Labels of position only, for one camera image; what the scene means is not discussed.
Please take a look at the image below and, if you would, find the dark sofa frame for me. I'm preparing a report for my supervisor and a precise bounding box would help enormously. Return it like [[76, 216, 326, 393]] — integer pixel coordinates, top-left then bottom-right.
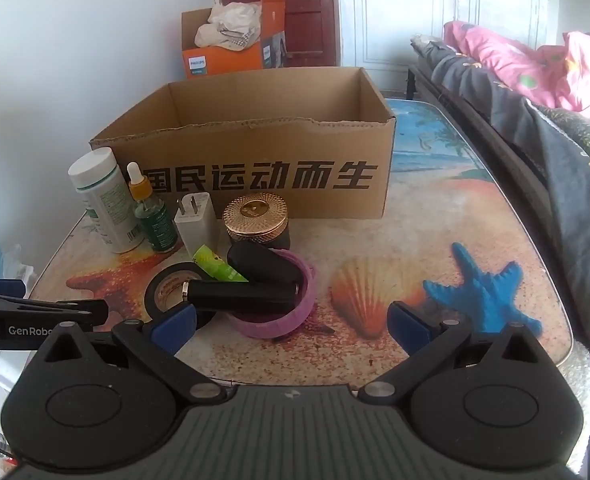
[[405, 62, 556, 221]]

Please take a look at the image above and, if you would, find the white cloth in box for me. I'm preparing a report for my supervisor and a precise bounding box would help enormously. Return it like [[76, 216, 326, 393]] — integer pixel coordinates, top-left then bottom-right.
[[194, 2, 261, 52]]

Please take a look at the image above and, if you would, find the pink plastic lid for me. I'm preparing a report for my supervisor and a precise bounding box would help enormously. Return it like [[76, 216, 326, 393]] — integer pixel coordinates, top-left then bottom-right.
[[227, 249, 316, 339]]

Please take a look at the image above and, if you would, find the pink floral blanket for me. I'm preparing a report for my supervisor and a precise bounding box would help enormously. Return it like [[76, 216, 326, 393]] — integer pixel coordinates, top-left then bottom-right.
[[444, 21, 590, 118]]

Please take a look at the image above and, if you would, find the orange Philips appliance box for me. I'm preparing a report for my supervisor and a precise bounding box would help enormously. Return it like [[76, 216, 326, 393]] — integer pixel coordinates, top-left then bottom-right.
[[181, 0, 286, 78]]

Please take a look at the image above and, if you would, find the black cylindrical flashlight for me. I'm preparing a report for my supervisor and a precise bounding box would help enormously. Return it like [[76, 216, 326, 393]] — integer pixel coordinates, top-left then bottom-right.
[[182, 280, 297, 314]]

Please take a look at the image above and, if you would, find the small black case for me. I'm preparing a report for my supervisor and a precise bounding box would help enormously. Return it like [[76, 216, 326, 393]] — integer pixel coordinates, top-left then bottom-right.
[[227, 240, 303, 285]]

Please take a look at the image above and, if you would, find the green dropper bottle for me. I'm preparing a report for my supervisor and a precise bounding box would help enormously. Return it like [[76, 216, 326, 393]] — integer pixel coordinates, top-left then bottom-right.
[[126, 162, 178, 252]]

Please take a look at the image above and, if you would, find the gold lidded dark jar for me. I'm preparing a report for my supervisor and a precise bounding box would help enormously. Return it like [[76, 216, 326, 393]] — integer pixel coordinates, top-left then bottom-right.
[[222, 192, 291, 249]]

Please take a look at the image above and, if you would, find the green lip balm tube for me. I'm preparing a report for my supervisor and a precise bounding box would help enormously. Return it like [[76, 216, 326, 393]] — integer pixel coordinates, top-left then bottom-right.
[[193, 245, 246, 283]]

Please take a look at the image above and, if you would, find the white supplement bottle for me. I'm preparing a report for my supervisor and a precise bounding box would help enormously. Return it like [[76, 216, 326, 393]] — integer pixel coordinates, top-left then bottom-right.
[[68, 148, 143, 254]]

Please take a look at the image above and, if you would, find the large brown cardboard box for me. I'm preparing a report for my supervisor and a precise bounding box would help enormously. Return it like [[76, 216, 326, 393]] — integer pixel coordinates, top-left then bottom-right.
[[89, 67, 396, 219]]

